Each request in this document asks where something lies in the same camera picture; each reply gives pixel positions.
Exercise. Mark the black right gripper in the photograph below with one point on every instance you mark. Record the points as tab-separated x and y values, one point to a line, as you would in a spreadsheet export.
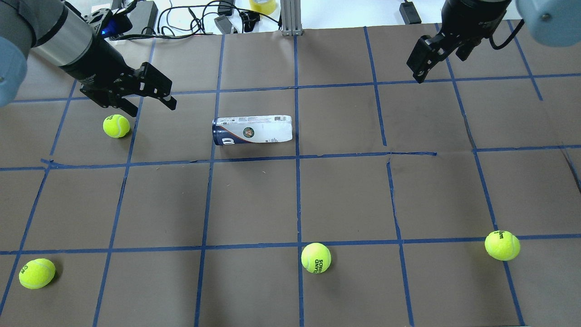
465	21

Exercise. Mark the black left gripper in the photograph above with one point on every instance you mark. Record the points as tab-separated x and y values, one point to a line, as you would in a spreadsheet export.
89	62

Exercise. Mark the white blue tennis ball can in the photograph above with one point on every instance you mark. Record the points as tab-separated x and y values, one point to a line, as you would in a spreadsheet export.
265	129

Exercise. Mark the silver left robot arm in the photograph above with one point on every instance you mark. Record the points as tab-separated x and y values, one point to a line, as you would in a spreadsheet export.
76	43

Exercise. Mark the tennis ball near left arm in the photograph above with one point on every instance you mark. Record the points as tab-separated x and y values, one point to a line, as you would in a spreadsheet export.
116	126

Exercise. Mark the tennis ball with Wilson print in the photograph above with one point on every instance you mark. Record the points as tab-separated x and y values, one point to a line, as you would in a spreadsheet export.
502	245

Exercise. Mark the tennis ball with Roland print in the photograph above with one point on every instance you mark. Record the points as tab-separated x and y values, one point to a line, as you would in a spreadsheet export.
37	273

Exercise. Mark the tennis ball centre table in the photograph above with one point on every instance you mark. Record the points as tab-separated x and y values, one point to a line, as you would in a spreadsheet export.
316	258

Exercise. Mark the yellow tape roll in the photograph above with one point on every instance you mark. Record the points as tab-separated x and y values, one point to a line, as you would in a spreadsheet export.
266	7

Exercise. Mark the aluminium frame post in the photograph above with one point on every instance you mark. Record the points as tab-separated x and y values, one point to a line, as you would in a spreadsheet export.
290	15

